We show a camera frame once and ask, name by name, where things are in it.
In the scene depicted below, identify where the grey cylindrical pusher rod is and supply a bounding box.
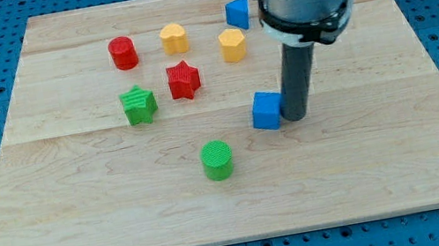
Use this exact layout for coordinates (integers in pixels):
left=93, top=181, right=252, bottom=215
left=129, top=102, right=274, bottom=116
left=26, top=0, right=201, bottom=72
left=280, top=42, right=314, bottom=122

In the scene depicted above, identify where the green star block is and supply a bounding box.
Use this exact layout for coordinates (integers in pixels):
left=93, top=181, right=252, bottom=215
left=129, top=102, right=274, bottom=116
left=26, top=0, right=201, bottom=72
left=118, top=85, right=158, bottom=126

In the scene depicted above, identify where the red star block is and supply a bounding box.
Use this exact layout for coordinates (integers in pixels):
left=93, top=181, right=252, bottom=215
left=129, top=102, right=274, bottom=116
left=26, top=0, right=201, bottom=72
left=165, top=60, right=201, bottom=100

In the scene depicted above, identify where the red cylinder block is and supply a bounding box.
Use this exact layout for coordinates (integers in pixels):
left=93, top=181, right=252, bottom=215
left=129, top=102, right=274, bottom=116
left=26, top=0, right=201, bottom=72
left=108, top=36, right=139, bottom=71

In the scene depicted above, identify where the blue cube block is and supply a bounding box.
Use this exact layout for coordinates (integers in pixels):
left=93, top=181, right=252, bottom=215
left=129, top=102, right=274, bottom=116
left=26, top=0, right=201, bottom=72
left=251, top=92, right=281, bottom=130

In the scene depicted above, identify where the yellow heart block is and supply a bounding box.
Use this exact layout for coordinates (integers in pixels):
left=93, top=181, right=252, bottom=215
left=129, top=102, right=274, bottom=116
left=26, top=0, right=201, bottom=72
left=160, top=23, right=190, bottom=56

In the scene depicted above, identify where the blue triangle block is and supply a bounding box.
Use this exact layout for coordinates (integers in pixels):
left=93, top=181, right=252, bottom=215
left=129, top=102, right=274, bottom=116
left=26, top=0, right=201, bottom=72
left=225, top=0, right=250, bottom=30

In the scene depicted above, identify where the yellow hexagon block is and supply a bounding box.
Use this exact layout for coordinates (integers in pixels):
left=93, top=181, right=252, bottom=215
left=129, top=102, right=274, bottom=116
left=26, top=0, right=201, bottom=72
left=218, top=28, right=247, bottom=63

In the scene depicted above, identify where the wooden board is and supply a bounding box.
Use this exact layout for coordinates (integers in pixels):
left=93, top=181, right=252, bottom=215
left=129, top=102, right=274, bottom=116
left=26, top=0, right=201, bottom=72
left=0, top=0, right=439, bottom=246

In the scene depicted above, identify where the green cylinder block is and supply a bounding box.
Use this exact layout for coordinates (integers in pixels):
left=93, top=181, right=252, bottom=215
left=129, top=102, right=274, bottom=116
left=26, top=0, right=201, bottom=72
left=200, top=139, right=234, bottom=182

